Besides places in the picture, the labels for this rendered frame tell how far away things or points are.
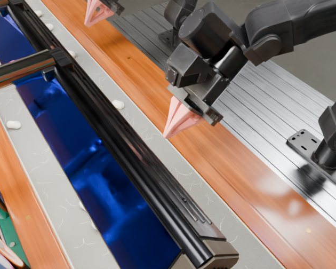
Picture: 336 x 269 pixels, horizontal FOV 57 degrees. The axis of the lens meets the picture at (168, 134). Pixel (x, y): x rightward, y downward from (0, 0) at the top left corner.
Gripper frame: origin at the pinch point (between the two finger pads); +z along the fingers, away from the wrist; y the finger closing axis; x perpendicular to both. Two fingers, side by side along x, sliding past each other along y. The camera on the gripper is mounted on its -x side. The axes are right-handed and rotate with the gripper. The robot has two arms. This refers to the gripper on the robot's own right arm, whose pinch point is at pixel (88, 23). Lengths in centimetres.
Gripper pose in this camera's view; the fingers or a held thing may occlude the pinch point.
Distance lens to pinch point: 91.0
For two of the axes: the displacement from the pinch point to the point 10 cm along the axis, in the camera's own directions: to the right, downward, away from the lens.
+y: 5.7, 6.2, -5.3
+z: -6.3, 7.5, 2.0
